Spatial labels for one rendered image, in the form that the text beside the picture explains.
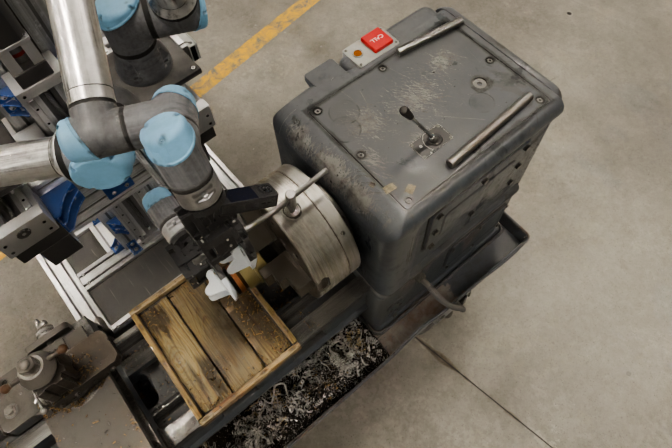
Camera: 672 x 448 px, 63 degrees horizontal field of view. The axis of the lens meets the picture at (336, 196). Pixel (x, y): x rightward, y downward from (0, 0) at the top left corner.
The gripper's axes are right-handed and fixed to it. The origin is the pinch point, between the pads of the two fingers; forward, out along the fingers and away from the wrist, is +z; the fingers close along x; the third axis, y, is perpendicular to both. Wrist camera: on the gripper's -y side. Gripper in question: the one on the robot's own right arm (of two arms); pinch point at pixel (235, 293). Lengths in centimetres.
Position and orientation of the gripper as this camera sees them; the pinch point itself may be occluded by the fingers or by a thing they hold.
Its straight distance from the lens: 130.3
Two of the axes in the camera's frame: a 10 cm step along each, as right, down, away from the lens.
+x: -0.3, -4.8, -8.7
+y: -7.9, 5.5, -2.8
